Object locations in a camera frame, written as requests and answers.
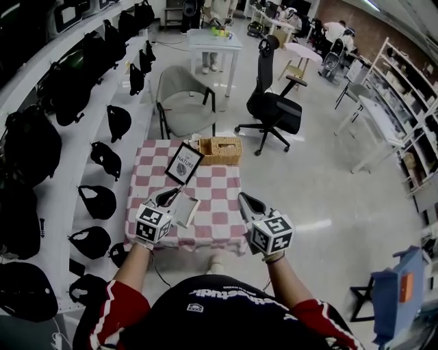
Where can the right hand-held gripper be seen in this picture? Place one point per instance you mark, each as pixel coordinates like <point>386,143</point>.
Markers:
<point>272,234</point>

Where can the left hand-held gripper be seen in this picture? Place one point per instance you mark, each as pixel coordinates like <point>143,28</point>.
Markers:
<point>152,225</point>

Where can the white plastic container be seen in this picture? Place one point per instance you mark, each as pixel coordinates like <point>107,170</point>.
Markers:
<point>186,210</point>

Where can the person's right forearm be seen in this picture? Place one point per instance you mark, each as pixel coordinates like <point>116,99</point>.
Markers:
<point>284,280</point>

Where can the person's left forearm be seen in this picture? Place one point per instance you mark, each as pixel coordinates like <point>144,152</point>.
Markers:
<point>131,266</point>

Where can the pink checkered tablecloth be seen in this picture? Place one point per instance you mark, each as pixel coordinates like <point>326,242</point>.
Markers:
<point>219,191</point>

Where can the wicker tissue box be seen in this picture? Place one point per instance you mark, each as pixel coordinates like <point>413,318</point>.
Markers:
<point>222,150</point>

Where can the white crumpled tissue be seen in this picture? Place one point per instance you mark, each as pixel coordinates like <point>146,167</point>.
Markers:
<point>193,140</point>

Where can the row of black caps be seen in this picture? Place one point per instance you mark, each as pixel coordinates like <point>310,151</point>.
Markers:
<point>99,201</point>

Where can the person's leg with white shoe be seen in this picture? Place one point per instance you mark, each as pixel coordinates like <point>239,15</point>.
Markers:
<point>215,265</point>

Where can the grey armchair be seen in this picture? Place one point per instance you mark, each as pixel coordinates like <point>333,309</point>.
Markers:
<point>184,102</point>

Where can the black office chair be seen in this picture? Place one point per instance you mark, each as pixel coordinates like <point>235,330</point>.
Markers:
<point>273,109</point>

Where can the white metal shelf rack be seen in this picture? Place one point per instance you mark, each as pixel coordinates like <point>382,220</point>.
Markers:
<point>58,212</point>

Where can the person's black red shirt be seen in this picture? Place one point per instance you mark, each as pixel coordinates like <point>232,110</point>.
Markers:
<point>222,318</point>

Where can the black metal stand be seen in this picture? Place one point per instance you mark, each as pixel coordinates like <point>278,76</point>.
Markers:
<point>361,297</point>

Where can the row of black backpacks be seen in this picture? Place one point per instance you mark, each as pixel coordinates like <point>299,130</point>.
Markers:
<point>31,143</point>

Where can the white long desk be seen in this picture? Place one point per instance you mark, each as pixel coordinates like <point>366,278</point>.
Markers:
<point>380,123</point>

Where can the grey side chair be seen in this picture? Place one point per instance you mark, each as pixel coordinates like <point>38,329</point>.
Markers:
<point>356,92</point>

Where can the white square table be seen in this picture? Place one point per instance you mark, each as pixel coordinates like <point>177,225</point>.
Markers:
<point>212,42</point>

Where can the wooden side table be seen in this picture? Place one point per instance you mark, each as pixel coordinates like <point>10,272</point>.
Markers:
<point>304,51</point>

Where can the small yellow green toys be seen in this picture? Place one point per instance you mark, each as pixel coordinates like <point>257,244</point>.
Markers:
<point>220,33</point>

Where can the white office desks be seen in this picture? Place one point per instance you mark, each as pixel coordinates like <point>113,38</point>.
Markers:
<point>273,20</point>

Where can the white storage shelf unit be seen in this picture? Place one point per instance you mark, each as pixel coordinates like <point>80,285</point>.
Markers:
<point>390,73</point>

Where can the black picture frame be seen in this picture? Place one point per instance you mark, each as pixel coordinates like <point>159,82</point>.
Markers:
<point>184,164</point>

